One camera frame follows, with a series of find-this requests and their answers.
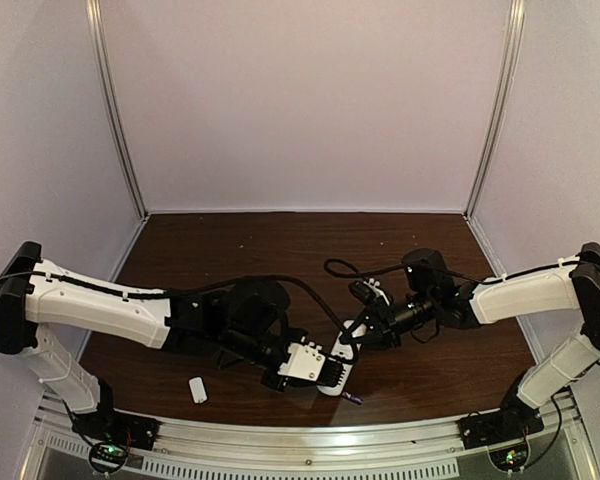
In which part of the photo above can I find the white remote control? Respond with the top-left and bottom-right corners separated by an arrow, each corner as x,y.
317,333 -> 362,397

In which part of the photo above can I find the purple AA battery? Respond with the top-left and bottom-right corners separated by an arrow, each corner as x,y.
342,392 -> 363,405

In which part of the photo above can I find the white battery cover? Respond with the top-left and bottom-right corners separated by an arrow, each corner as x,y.
188,377 -> 208,404

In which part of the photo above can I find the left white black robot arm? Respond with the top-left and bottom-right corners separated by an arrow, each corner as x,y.
0,242 -> 315,425

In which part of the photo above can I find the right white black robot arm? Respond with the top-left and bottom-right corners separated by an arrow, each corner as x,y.
334,242 -> 600,440

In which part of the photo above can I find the right controller board with LEDs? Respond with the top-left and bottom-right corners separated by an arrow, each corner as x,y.
488,442 -> 530,473

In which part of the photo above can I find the controller board with leds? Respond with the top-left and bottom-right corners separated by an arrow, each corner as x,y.
488,442 -> 530,473
87,442 -> 129,475

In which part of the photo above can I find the left controller board with LEDs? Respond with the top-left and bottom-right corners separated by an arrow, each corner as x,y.
87,442 -> 129,475

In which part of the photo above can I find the left black camera cable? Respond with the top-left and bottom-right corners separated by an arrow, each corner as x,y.
0,269 -> 359,364

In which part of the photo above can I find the black camera cable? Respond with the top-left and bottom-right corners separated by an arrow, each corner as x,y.
0,269 -> 359,364
324,257 -> 581,289

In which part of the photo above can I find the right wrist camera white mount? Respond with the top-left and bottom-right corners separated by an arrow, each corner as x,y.
348,278 -> 392,314

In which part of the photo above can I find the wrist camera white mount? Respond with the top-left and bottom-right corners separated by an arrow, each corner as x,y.
280,342 -> 339,387
348,278 -> 392,314

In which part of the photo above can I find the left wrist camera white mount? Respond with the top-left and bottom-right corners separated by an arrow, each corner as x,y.
280,342 -> 339,387

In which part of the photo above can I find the right black camera cable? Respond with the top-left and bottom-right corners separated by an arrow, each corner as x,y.
324,257 -> 581,289

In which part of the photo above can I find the curved aluminium front rail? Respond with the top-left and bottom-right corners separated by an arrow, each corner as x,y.
29,394 -> 586,464

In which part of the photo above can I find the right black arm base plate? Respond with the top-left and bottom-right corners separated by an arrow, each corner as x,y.
457,407 -> 544,450

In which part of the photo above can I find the white slotted cable duct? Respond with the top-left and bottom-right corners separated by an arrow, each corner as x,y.
16,433 -> 460,479

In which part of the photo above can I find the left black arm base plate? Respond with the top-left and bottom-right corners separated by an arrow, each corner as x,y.
70,410 -> 160,451

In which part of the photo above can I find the right aluminium frame post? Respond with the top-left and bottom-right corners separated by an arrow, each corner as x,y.
464,0 -> 526,221

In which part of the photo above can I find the aluminium frame post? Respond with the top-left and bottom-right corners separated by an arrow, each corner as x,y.
464,0 -> 526,221
85,0 -> 149,220

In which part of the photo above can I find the left aluminium frame post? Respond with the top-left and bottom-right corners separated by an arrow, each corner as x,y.
85,0 -> 149,220

